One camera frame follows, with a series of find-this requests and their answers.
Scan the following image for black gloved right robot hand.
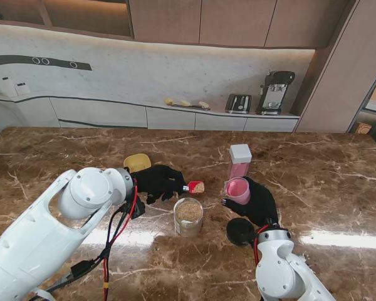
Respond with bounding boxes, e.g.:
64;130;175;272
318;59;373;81
221;176;281;229

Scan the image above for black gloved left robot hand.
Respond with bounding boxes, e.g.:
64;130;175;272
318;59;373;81
130;165;188;206

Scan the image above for pink measuring cup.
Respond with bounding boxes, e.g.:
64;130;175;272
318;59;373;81
224;177;251;206

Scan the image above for yellow plastic bowl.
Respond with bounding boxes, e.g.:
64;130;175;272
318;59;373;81
123;153;152;172

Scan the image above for black round jar lid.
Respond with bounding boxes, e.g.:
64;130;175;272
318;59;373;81
226;218;258;247

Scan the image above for red measuring spoon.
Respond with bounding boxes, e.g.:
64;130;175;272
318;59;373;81
183;181;206;195

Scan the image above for clear glass grain jar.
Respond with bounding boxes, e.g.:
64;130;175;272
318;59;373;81
173;197;204;238

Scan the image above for pink container with white lid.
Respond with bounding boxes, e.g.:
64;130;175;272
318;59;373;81
227;144;253;182

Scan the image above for dark wooden serving board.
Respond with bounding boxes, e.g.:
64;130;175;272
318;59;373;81
170;103;211;112

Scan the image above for white counter cabinet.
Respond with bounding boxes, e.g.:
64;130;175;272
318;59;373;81
0;90;301;132

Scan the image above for black toaster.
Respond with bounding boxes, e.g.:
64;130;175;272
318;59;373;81
224;93;253;114

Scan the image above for black espresso machine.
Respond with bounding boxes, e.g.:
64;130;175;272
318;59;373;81
256;70;296;116

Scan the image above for orange printed box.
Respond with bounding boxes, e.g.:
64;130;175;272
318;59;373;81
353;121;372;135

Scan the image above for short white bottle black cap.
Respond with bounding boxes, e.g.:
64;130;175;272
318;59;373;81
14;82;31;97

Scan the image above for tall white bottle black cap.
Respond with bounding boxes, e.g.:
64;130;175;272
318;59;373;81
0;77;17;97

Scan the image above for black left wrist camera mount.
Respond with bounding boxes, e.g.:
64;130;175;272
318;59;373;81
125;194;147;219

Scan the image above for red black right arm cables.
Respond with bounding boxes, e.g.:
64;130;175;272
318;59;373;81
252;223;270;267

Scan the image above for red black arm cables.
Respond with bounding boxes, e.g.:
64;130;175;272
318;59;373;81
43;181;138;301
252;223;270;267

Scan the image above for red black left arm cables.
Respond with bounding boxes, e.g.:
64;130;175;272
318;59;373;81
43;181;138;301

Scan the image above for wooden wall cabinets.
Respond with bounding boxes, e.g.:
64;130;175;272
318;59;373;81
0;0;361;50

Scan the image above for black wall panel with rings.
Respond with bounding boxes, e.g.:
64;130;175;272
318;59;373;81
0;55;92;71

